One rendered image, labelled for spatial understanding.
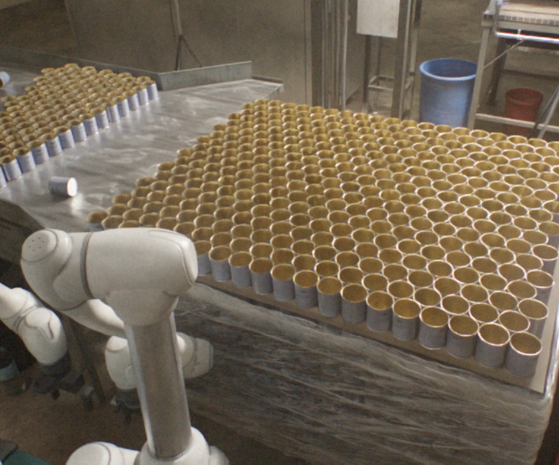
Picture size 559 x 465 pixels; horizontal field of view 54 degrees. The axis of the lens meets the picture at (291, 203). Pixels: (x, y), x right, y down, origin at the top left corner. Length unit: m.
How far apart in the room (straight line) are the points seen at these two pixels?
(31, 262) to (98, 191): 1.12
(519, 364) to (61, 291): 0.98
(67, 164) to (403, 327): 1.57
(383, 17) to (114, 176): 2.63
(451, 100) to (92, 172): 2.94
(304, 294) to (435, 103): 3.20
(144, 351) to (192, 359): 0.39
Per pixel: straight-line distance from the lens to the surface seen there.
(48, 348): 1.77
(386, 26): 4.30
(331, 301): 1.44
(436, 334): 1.38
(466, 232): 1.69
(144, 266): 1.05
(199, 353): 1.56
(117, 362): 1.59
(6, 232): 2.32
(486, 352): 1.38
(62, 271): 1.10
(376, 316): 1.41
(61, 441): 2.80
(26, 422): 2.93
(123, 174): 2.27
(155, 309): 1.10
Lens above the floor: 2.17
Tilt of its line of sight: 34 degrees down
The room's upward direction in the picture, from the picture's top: 2 degrees counter-clockwise
